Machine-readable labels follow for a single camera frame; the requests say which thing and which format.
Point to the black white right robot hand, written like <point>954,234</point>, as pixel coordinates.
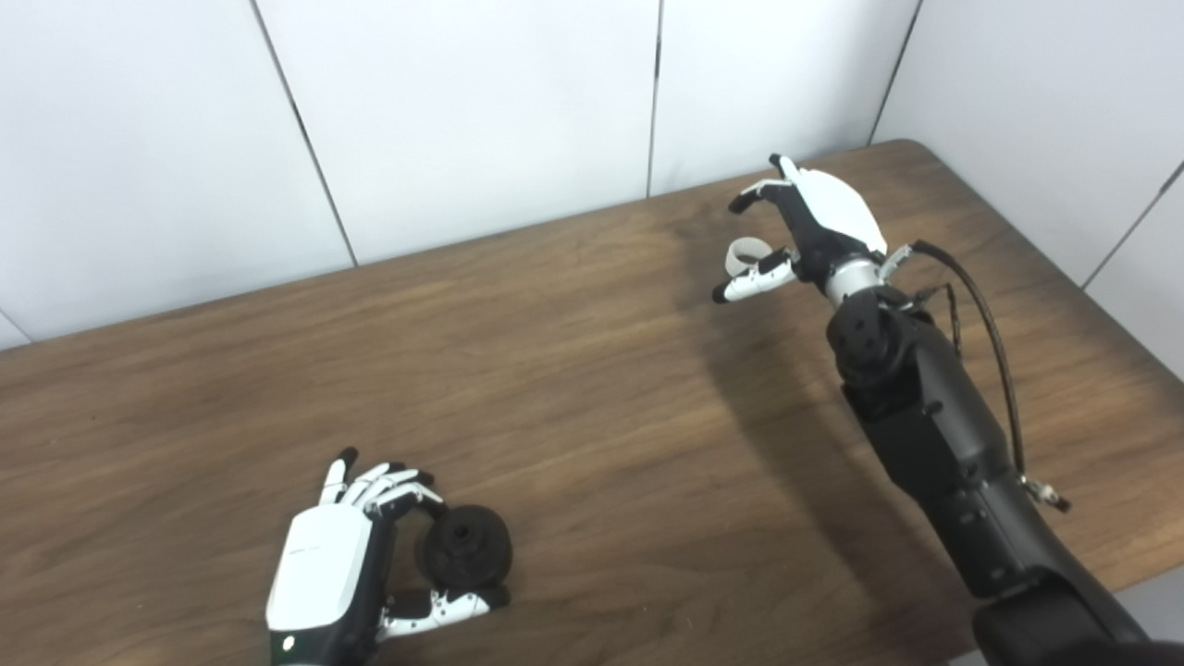
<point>837,213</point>

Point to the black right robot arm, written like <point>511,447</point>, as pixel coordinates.
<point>934,425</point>

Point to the round black plastic part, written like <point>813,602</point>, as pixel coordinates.
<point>472,550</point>

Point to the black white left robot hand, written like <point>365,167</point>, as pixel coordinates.
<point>319,573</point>

